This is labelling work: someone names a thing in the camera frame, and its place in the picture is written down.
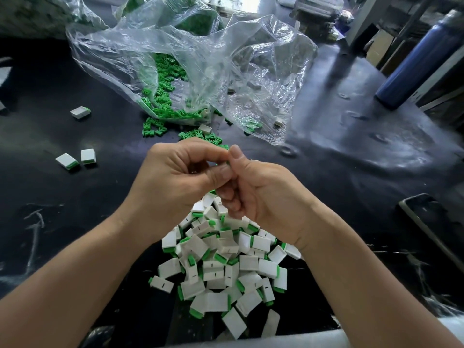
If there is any pile of green clips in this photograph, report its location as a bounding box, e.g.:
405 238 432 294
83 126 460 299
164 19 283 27
139 53 263 149

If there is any pile of assembled white-green pieces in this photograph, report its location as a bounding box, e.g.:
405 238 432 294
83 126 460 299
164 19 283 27
159 190 302 340

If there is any large bag of assembled pieces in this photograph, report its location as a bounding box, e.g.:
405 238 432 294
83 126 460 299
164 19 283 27
0 0 110 39

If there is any black smartphone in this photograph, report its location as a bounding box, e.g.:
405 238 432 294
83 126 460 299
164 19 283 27
399 193 464 274

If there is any clear plastic bag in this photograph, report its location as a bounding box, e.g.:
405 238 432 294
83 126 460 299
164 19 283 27
67 0 319 145

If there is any plastic bag full of green pieces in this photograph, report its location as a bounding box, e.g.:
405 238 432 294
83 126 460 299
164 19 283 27
115 0 220 35

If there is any white metal frame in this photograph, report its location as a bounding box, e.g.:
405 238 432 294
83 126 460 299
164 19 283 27
347 0 464 62

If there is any blue cylinder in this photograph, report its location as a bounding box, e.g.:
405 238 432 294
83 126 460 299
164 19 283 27
375 9 464 110

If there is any person's right hand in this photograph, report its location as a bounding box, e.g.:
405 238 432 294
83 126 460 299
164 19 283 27
216 145 334 251

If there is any grey machine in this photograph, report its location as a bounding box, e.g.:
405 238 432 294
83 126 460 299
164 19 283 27
290 0 355 37

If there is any person's left hand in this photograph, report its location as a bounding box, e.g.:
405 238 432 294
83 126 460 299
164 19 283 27
119 138 234 247

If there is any person's left forearm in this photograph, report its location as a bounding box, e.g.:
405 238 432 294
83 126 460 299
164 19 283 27
0 215 160 348

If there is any person's right forearm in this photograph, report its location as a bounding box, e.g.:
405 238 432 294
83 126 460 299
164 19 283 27
304 222 464 348

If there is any brown cardboard box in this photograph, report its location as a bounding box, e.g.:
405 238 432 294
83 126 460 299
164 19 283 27
365 29 398 68

